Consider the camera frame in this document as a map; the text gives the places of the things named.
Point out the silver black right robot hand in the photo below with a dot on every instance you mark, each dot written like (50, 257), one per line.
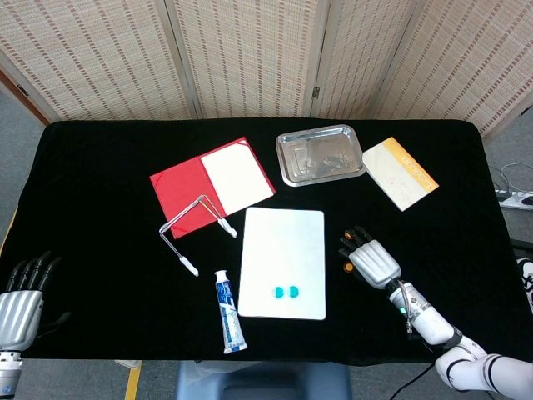
(372, 262)

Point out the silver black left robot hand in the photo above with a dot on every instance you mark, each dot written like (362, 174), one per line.
(18, 316)

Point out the orange round magnet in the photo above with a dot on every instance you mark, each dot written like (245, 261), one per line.
(347, 236)
(346, 267)

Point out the teal round magnet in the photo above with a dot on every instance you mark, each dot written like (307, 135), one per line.
(294, 291)
(278, 292)

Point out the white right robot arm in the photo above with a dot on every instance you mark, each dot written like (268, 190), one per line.
(433, 327)

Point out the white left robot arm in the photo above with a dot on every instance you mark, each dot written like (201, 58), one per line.
(8, 375)

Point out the white magnetic board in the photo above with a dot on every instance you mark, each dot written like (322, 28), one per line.
(283, 250)

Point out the yellow and white booklet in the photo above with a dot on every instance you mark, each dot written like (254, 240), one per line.
(395, 175)

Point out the stainless steel tray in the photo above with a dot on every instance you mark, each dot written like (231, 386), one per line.
(320, 156)

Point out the white blue toothpaste tube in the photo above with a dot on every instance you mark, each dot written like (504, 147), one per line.
(231, 321)

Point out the white black patterned object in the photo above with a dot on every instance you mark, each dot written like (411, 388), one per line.
(526, 283)

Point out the white power strip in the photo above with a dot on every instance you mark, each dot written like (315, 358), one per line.
(518, 201)

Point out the black tablecloth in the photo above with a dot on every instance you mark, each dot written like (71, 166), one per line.
(104, 166)

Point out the open red folder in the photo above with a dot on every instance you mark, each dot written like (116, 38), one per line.
(179, 187)

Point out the woven folding screen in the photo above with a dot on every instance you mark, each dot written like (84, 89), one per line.
(250, 54)

